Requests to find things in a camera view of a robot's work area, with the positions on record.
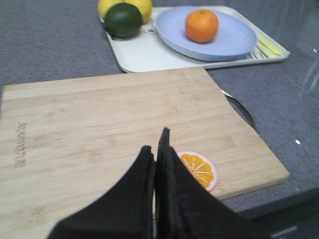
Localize orange slice coaster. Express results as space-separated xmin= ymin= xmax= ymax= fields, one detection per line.
xmin=177 ymin=151 xmax=218 ymax=192

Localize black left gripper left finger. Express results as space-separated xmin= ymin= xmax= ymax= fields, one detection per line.
xmin=48 ymin=146 xmax=156 ymax=239

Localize yellow lemon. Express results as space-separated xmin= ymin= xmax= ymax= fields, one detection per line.
xmin=97 ymin=0 xmax=123 ymax=21
xmin=125 ymin=0 xmax=153 ymax=24

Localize metal cutting board handle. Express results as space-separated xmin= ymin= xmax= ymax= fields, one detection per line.
xmin=221 ymin=90 xmax=255 ymax=128

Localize dark green avocado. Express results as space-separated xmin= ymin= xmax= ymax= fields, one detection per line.
xmin=103 ymin=2 xmax=143 ymax=38

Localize wooden cutting board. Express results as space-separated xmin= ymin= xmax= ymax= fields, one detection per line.
xmin=0 ymin=67 xmax=289 ymax=239

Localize yellow-green vegetable strips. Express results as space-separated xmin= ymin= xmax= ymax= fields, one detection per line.
xmin=257 ymin=34 xmax=284 ymax=58

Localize white rectangular tray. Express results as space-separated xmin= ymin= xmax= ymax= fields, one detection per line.
xmin=107 ymin=5 xmax=289 ymax=73

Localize light blue plate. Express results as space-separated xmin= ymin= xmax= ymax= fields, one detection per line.
xmin=156 ymin=6 xmax=258 ymax=62

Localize orange fruit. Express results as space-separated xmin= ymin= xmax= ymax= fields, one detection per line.
xmin=185 ymin=9 xmax=219 ymax=43

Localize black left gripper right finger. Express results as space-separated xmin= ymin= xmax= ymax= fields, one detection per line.
xmin=155 ymin=128 xmax=271 ymax=239

